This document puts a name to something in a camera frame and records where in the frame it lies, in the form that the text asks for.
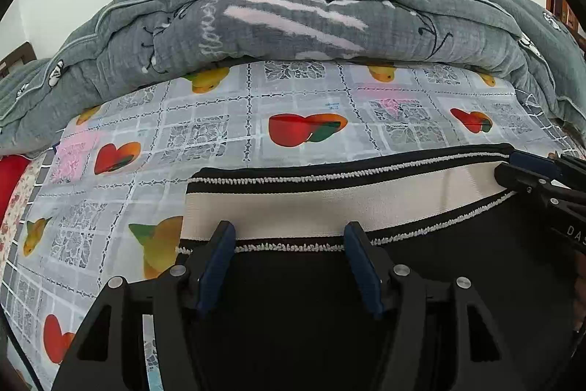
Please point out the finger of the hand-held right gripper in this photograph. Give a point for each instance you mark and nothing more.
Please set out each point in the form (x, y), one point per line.
(522, 180)
(533, 162)

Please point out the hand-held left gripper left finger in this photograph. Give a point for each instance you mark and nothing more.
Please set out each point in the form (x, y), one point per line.
(215, 267)

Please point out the red pillow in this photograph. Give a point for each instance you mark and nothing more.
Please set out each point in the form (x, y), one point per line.
(11, 185)

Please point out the floral bed sheet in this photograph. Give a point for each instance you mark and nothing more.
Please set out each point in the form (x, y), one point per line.
(16, 219)

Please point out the dark wooden slatted headboard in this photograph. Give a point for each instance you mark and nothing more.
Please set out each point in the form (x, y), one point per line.
(18, 56)

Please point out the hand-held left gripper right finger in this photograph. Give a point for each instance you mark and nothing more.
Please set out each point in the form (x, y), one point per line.
(366, 276)

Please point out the fruit-printed plastic table cover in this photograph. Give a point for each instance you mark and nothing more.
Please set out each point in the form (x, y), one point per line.
(229, 134)

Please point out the brown wooden door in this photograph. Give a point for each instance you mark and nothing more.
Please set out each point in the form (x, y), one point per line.
(556, 1)

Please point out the black pants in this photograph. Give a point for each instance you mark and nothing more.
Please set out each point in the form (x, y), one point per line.
(297, 281)

